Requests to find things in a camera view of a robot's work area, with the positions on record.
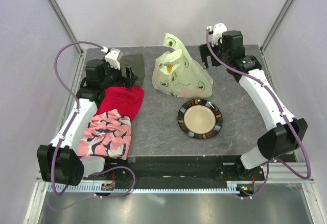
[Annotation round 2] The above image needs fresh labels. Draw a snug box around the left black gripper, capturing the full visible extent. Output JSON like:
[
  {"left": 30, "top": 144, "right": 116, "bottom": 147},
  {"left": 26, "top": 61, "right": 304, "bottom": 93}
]
[{"left": 100, "top": 59, "right": 137, "bottom": 89}]

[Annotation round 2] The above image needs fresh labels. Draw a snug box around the green avocado print plastic bag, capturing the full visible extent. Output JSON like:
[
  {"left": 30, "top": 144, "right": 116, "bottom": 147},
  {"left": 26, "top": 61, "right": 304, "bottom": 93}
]
[{"left": 152, "top": 33, "right": 213, "bottom": 98}]

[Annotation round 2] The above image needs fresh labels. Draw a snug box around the yellow fake fruit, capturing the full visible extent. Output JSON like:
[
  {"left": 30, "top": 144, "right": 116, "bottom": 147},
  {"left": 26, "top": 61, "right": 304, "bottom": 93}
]
[{"left": 165, "top": 64, "right": 179, "bottom": 75}]

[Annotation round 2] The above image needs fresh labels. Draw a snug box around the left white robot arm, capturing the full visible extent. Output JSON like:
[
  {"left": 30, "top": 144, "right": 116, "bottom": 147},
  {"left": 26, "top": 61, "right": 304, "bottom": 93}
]
[{"left": 37, "top": 59, "right": 137, "bottom": 186}]

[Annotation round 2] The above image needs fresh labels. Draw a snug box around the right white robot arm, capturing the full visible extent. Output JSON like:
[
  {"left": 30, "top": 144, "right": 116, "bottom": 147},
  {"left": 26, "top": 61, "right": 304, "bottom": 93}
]
[{"left": 199, "top": 26, "right": 308, "bottom": 180}]

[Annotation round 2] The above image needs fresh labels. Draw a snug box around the olive green cloth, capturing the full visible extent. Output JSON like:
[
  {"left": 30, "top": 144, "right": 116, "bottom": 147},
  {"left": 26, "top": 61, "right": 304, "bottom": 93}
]
[{"left": 120, "top": 54, "right": 145, "bottom": 87}]

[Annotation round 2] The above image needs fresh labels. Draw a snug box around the red cloth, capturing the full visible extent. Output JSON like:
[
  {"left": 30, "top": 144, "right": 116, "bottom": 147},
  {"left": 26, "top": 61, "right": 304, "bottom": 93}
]
[{"left": 96, "top": 86, "right": 144, "bottom": 121}]

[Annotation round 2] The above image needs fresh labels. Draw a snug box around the pink shark print cloth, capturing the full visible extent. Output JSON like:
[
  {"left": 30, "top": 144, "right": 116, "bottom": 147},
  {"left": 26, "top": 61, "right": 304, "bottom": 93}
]
[{"left": 77, "top": 109, "right": 132, "bottom": 160}]

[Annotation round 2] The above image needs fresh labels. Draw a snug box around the brown rimmed ceramic plate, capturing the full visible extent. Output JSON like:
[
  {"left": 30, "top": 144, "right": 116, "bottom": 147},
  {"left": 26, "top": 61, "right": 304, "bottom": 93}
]
[{"left": 177, "top": 98, "right": 223, "bottom": 140}]

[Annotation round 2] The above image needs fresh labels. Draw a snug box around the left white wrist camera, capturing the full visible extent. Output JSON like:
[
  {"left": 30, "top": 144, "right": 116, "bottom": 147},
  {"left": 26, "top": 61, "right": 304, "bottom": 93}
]
[{"left": 104, "top": 48, "right": 122, "bottom": 70}]

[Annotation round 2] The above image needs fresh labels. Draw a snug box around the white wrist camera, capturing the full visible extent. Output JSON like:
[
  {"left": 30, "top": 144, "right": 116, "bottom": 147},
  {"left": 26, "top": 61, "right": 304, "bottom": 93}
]
[
  {"left": 104, "top": 48, "right": 122, "bottom": 70},
  {"left": 206, "top": 22, "right": 227, "bottom": 47}
]

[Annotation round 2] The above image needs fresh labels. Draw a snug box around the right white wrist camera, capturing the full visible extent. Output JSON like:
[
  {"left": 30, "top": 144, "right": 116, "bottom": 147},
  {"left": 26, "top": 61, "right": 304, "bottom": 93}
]
[{"left": 206, "top": 22, "right": 227, "bottom": 47}]

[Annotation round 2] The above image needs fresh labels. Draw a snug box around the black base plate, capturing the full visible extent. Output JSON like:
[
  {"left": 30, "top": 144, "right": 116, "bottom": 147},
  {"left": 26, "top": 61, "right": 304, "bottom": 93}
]
[{"left": 83, "top": 154, "right": 265, "bottom": 184}]

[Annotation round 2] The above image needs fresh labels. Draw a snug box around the right aluminium frame post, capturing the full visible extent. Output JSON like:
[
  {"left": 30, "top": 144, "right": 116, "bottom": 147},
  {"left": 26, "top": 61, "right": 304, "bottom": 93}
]
[{"left": 260, "top": 0, "right": 295, "bottom": 53}]

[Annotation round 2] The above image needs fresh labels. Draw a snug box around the aluminium frame post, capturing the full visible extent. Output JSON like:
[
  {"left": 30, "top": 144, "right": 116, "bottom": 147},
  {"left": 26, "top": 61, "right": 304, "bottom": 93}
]
[
  {"left": 47, "top": 0, "right": 77, "bottom": 42},
  {"left": 260, "top": 0, "right": 295, "bottom": 53}
]

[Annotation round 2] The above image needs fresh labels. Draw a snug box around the grey slotted cable duct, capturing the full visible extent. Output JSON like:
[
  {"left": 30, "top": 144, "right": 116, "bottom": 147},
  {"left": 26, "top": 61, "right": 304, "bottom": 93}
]
[{"left": 47, "top": 182, "right": 255, "bottom": 193}]

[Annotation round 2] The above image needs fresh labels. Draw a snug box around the left aluminium frame post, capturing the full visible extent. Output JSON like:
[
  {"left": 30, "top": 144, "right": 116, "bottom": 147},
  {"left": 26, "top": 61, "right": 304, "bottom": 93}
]
[{"left": 47, "top": 0, "right": 77, "bottom": 42}]

